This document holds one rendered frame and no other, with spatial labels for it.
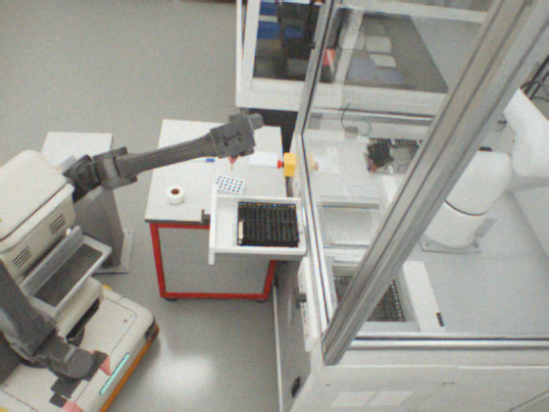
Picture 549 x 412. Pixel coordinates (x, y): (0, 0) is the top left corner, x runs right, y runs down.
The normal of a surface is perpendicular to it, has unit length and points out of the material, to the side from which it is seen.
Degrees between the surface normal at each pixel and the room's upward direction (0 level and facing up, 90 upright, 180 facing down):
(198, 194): 0
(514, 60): 90
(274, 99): 90
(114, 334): 0
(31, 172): 42
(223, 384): 0
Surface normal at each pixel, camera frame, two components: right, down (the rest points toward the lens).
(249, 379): 0.12, -0.65
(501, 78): 0.05, 0.76
